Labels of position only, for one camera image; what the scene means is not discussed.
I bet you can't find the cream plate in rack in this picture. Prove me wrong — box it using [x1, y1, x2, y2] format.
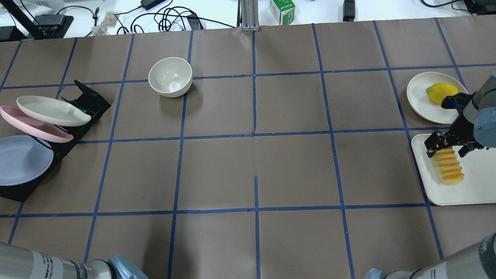
[16, 96, 91, 127]

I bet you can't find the cream plate with lemon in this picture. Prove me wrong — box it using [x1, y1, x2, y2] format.
[407, 71, 468, 125]

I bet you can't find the black plate rack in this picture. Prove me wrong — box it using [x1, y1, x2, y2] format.
[0, 81, 110, 202]

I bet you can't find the robot arm near plate rack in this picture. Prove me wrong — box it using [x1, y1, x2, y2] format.
[1, 84, 495, 279]

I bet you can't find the black monitor stand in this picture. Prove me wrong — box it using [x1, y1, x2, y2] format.
[1, 0, 74, 40]

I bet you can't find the black power adapter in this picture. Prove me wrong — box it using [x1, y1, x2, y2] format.
[140, 0, 165, 10]

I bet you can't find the green white box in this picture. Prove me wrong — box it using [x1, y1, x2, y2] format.
[268, 0, 296, 26]

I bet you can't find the bag of small parts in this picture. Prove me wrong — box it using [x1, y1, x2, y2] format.
[91, 11, 118, 36]

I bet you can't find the blue plate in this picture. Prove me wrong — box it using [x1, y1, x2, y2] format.
[0, 135, 54, 186]

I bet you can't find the cream ceramic bowl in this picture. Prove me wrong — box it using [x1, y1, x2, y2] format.
[148, 57, 193, 98]

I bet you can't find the black bread-side gripper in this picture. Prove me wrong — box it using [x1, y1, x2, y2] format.
[424, 93, 485, 158]

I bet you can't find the aluminium frame post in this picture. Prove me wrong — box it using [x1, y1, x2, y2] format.
[237, 0, 260, 32]

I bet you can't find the robot arm with bread gripper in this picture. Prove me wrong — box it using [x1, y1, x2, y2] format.
[463, 71, 496, 148]

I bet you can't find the orange striped bread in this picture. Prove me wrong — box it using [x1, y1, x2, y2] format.
[431, 147, 465, 185]

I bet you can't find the cream rectangular tray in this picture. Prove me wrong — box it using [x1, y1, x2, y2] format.
[411, 133, 496, 206]

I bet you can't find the pink plate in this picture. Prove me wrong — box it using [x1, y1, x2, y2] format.
[0, 106, 74, 143]

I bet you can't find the yellow lemon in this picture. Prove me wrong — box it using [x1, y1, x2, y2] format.
[425, 83, 459, 105]

